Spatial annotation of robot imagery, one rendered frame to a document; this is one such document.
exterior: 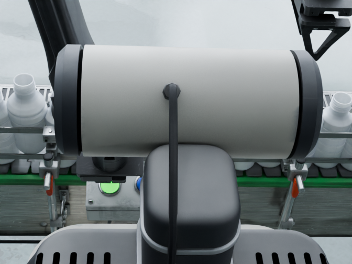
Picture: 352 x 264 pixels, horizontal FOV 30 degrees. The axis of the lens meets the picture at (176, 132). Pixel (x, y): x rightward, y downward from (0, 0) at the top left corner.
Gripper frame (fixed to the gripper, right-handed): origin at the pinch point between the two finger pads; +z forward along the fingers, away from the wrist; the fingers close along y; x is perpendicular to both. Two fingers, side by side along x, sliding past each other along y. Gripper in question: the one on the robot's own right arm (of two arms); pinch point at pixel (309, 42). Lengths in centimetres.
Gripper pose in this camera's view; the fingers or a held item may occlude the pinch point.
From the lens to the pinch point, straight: 97.2
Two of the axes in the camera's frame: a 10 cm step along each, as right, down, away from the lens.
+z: -0.5, 7.3, 6.8
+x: -10.0, -0.1, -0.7
